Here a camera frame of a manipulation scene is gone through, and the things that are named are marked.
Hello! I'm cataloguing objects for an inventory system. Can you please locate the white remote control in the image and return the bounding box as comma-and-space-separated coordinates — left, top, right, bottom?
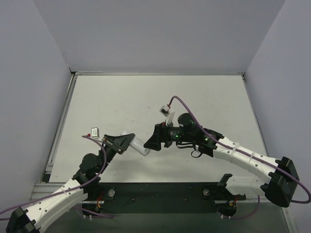
126, 135, 151, 156

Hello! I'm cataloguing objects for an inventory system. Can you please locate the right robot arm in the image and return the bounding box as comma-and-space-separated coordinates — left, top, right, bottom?
144, 113, 299, 207

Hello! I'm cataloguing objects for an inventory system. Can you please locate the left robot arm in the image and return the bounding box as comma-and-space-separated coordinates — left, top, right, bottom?
5, 133, 135, 233

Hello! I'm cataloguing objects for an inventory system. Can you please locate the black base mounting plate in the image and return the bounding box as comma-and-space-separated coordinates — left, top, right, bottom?
82, 182, 246, 215

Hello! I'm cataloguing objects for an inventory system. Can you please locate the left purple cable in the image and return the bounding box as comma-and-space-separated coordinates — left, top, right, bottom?
0, 135, 115, 220

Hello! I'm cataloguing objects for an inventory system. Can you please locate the purple cable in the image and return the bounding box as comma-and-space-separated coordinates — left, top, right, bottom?
167, 96, 311, 220
0, 135, 115, 220

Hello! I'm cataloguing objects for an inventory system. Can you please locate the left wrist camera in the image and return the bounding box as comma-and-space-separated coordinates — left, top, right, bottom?
87, 127, 100, 139

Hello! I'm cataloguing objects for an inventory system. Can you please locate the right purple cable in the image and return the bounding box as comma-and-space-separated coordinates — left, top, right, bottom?
167, 96, 311, 220

